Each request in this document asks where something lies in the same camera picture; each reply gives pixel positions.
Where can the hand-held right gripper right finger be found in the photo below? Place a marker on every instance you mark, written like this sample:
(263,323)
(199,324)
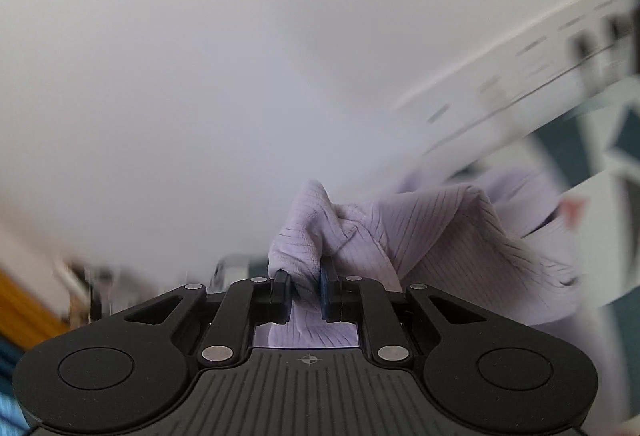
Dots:
(327,291)

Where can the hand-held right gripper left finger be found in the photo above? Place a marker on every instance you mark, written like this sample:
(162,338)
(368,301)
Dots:
(282,296)

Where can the lavender fleece jacket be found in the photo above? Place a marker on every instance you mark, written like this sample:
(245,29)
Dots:
(425,236)

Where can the orange curtain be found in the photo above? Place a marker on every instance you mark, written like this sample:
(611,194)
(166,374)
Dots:
(25,311)

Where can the black power plug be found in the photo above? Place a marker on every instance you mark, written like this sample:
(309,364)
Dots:
(590,56)
(622,41)

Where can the white wall socket strip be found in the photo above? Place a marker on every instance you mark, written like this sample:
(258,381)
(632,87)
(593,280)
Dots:
(500,106)

